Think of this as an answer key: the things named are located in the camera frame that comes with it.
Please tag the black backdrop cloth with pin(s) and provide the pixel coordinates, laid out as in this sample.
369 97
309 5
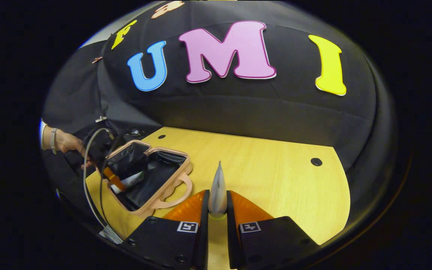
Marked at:
238 108

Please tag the pink suitcase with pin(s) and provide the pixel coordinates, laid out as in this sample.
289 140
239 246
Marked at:
171 176

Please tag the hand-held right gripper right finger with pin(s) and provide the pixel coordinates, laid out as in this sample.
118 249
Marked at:
231 232

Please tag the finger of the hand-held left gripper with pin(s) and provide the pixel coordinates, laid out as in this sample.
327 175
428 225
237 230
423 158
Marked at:
113 180

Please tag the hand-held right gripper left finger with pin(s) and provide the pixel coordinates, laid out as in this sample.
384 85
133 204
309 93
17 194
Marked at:
203 232

